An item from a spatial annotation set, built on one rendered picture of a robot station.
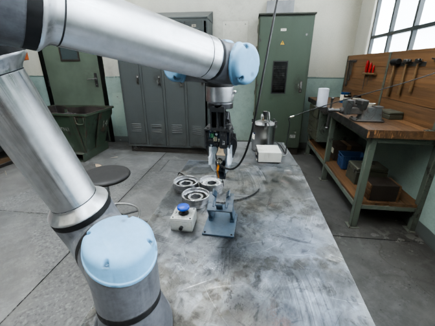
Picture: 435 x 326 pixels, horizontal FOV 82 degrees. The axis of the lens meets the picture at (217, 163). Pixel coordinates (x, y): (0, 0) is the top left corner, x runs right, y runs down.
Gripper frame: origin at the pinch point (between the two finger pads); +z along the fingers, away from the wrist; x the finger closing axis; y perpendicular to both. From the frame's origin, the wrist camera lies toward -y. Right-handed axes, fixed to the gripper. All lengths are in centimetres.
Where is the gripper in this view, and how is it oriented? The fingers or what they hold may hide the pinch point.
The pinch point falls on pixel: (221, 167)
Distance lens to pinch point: 77.3
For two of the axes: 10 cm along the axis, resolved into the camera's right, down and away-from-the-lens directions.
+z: 0.0, 9.3, 3.7
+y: -1.7, 3.6, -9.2
